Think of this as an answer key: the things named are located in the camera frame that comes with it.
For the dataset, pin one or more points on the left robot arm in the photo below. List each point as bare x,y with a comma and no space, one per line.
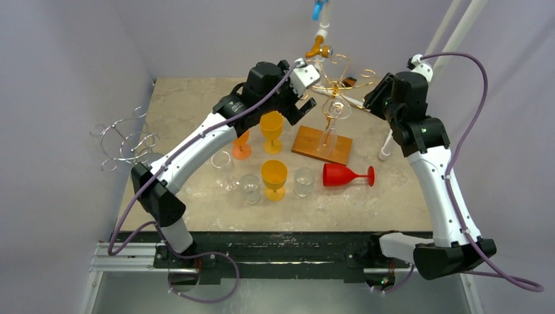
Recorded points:
156,186

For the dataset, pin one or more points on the clear wine glass left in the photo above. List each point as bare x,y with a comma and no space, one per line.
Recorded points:
223,166

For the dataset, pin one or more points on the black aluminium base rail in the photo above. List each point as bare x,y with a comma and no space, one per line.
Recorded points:
347,256

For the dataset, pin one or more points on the chrome wine glass rack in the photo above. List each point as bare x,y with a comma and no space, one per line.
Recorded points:
127,141

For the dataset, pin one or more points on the white pvc pipe frame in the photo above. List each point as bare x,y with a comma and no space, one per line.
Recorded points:
467,20

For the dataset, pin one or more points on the yellow plastic goblet near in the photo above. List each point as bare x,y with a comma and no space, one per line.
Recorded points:
274,175

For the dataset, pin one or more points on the brass faucet with blue handle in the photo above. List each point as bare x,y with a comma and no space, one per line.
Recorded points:
321,13

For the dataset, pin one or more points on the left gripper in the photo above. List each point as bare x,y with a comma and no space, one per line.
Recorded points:
292,110

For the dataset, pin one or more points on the clear short glass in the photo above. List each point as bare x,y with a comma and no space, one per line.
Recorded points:
304,180
250,188

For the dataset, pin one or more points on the orange plastic goblet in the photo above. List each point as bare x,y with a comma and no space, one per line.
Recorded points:
241,150

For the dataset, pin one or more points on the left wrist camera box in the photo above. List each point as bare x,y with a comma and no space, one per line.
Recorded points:
303,76

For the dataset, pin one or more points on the clear short glass left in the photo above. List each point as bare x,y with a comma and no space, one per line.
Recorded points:
250,188

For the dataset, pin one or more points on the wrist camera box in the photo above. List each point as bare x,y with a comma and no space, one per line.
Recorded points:
303,76
417,64

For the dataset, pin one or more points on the gold rack with wooden base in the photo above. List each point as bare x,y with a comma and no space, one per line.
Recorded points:
307,139

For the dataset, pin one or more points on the small black orange object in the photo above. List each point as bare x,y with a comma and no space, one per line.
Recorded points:
349,82

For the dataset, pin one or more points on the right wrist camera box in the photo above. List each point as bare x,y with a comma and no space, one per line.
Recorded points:
417,64

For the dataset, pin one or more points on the yellow plastic goblet far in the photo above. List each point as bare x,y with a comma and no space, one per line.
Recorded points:
271,127

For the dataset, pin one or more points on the clear tall flute glass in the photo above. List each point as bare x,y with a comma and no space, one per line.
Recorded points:
334,109

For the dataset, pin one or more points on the clear short glass right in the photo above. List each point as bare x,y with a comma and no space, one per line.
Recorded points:
304,180

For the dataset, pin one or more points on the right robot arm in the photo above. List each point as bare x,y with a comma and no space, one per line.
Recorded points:
457,245

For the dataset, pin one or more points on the red plastic wine glass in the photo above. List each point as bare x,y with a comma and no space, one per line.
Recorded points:
340,175

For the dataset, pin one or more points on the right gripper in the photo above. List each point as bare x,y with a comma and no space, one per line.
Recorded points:
381,93

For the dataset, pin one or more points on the yellow plastic goblet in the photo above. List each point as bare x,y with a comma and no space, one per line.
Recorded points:
271,127
274,175

